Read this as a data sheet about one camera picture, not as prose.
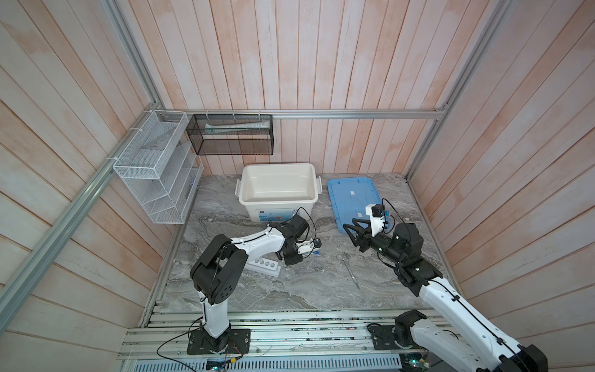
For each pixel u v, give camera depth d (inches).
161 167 28.5
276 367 27.5
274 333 28.7
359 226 29.4
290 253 31.2
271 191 43.6
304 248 32.1
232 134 43.1
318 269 35.6
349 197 44.4
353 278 34.5
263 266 33.8
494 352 16.0
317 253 36.2
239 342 28.9
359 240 26.1
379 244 25.5
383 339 28.8
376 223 25.5
